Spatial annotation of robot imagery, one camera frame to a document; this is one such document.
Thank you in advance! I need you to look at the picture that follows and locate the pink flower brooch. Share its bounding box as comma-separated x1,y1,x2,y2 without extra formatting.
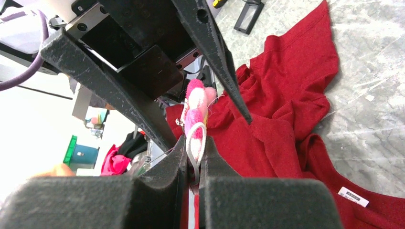
176,79,217,186

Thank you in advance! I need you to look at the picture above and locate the black rectangular frame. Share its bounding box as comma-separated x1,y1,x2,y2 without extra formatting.
234,0,265,35

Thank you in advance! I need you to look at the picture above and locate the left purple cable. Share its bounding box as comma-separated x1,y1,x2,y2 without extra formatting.
0,9,50,92

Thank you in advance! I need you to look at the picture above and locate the yellow handled screwdriver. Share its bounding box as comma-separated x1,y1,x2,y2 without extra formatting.
212,0,227,9

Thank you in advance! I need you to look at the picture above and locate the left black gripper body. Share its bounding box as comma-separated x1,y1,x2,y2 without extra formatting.
67,0,200,100

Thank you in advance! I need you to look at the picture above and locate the red t-shirt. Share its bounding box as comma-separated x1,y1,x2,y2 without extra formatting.
165,0,405,229

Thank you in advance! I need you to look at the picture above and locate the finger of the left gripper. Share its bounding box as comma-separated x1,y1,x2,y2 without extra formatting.
40,29,177,151
171,0,253,124

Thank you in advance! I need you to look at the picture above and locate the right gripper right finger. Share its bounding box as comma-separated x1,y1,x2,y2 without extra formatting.
199,137,343,229

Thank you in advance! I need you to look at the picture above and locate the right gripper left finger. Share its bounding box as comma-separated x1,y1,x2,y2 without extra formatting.
0,137,188,229

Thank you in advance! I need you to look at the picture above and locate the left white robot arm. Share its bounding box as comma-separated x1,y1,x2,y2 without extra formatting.
0,0,252,150

